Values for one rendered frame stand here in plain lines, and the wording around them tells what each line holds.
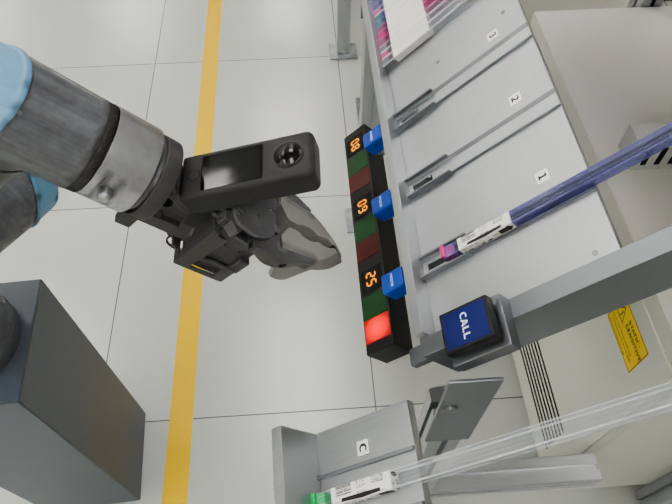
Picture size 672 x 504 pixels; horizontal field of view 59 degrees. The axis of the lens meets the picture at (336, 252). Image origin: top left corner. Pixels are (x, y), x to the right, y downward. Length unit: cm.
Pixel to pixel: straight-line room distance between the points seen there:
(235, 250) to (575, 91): 68
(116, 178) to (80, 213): 127
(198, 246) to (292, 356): 88
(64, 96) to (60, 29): 193
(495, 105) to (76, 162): 44
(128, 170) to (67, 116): 5
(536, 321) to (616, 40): 72
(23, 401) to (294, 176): 52
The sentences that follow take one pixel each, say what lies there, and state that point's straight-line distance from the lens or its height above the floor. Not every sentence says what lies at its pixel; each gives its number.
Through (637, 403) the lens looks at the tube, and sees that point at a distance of 42.
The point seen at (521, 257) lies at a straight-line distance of 58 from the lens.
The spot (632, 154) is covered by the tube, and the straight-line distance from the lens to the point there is 56.
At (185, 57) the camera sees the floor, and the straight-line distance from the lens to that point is 212.
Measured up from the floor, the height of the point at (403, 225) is 73.
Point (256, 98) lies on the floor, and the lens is 193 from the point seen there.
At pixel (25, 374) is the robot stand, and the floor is 55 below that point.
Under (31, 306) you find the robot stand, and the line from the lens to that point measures 91.
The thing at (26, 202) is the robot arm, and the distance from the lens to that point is 77.
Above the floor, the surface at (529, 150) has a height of 82.
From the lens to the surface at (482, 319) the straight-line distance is 52.
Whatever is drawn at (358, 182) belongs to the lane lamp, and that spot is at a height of 66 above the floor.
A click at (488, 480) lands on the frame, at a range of 99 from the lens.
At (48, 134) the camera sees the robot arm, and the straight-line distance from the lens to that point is 45.
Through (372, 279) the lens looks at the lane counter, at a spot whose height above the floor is 66.
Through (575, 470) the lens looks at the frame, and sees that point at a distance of 104.
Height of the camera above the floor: 125
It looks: 56 degrees down
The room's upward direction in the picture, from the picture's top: straight up
